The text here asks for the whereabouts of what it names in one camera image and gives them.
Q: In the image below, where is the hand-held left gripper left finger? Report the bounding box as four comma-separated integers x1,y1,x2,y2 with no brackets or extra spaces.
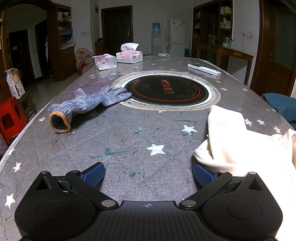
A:
35,162,118,210

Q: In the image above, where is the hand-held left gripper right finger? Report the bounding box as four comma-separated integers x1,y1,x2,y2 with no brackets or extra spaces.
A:
179,163,264,210

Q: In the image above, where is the cream white garment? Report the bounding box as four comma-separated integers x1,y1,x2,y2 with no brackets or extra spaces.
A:
193,105,296,241

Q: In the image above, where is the grey star-print table cover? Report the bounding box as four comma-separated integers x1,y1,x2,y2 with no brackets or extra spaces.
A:
0,55,296,241

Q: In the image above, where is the blue knit work glove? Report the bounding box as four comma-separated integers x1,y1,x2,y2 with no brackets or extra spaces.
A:
48,85,133,134

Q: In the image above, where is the round black induction cooktop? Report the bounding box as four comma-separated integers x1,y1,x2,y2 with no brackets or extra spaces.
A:
112,70,222,112

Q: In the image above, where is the small wooden stool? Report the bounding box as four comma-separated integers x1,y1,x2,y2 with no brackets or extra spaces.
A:
17,90,37,121

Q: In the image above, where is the red plastic stool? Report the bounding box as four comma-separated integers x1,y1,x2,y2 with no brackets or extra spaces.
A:
0,96,29,144

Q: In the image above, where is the white power strip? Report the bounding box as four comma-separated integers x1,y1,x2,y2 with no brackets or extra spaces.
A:
188,63,221,76

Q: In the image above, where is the wooden shelf cabinet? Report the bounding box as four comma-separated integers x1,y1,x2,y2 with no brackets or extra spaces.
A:
47,3,77,82

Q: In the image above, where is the open white tissue box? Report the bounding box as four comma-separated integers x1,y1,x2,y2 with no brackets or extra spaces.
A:
92,54,117,71

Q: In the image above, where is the children's play tent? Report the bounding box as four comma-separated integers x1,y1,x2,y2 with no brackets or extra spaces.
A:
75,48,99,75

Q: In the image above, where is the brown paper bag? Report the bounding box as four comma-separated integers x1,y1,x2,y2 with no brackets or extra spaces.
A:
5,68,26,100

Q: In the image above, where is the white tissue box with tissue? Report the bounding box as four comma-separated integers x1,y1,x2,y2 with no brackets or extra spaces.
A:
116,43,143,63

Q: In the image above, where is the dark wooden side table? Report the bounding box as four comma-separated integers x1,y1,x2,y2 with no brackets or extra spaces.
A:
196,42,254,85

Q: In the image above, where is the wooden door with glass pane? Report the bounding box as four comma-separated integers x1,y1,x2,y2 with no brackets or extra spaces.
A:
250,0,296,96

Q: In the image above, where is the white water dispenser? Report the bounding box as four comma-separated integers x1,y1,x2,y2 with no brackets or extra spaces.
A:
151,34,162,55

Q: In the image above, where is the white refrigerator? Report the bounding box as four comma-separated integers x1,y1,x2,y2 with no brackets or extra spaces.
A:
167,19,186,57

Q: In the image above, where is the dark wooden entrance door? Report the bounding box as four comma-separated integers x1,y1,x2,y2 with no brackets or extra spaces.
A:
101,6,133,56

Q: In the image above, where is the dark wooden display cabinet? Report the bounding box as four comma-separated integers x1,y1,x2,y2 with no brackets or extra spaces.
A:
193,0,233,58

